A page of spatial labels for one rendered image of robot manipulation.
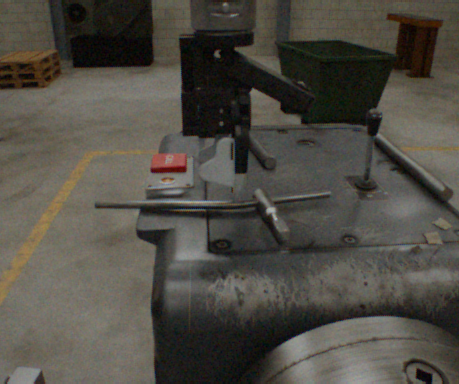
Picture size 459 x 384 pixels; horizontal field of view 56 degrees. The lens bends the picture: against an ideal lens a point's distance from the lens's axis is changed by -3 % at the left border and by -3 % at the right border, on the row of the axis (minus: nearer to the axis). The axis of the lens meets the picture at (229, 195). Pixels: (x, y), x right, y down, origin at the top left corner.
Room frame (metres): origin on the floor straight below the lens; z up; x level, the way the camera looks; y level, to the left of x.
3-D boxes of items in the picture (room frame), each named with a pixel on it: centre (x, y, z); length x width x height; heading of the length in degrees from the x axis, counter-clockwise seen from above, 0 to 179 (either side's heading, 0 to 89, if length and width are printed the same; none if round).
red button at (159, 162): (0.71, 0.10, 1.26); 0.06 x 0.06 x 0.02; 4
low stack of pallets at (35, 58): (7.61, 3.49, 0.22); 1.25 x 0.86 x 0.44; 5
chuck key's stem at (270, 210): (0.51, -0.06, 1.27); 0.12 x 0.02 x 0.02; 12
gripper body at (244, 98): (0.53, 0.01, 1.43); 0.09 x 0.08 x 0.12; 94
